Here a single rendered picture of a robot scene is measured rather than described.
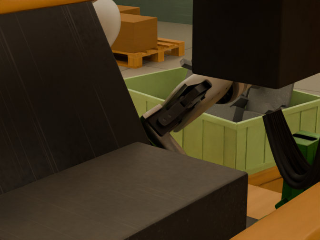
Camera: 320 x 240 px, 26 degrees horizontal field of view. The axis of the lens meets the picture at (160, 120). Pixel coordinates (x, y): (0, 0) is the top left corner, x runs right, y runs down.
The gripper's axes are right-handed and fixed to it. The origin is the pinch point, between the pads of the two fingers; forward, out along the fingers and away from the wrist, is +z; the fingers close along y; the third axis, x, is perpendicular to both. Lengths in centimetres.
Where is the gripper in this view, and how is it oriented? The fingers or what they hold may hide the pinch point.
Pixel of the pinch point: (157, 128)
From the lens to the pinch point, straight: 103.5
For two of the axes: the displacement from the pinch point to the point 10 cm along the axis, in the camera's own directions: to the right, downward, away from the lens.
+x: 6.7, 7.3, -1.0
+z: -6.1, 4.8, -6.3
